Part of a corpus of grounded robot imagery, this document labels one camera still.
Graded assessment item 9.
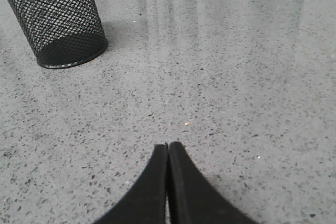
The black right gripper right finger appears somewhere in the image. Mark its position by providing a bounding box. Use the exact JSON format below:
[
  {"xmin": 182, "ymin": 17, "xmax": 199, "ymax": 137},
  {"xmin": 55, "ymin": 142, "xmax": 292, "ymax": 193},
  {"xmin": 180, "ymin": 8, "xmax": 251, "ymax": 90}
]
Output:
[{"xmin": 167, "ymin": 142, "xmax": 255, "ymax": 224}]

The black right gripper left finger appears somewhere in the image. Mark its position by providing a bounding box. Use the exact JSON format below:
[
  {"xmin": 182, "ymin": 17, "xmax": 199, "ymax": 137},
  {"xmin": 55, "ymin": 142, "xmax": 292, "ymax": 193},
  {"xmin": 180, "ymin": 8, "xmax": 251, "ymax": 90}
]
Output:
[{"xmin": 95, "ymin": 144, "xmax": 168, "ymax": 224}]

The black mesh pen bucket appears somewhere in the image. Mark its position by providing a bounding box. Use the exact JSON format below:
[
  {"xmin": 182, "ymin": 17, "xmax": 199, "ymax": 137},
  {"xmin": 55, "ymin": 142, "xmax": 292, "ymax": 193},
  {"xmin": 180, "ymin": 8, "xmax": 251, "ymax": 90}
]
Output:
[{"xmin": 7, "ymin": 0, "xmax": 108, "ymax": 69}]

